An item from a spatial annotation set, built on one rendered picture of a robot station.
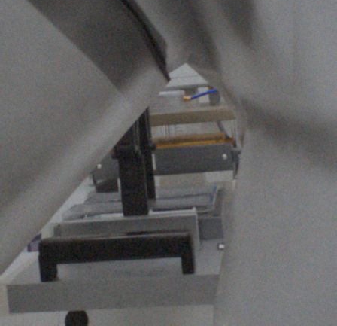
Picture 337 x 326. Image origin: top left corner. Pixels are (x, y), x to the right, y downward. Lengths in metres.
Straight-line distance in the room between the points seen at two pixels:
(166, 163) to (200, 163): 0.05
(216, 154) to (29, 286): 0.40
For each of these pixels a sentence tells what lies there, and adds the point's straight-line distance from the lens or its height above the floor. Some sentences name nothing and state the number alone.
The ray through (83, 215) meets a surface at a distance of 0.63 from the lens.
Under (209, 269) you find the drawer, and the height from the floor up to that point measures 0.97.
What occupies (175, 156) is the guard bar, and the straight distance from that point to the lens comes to 0.82.
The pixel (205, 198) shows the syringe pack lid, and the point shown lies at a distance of 0.63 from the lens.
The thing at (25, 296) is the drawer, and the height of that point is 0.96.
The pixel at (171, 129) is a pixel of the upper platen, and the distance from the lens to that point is 0.91.
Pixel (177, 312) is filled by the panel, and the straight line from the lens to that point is 0.74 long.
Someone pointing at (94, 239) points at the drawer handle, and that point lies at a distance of 0.50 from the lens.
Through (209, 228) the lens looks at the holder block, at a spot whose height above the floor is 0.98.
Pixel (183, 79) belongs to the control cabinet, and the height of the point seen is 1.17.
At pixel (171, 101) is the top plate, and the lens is 0.89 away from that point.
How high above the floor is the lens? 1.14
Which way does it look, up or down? 5 degrees down
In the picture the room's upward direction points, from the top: 5 degrees counter-clockwise
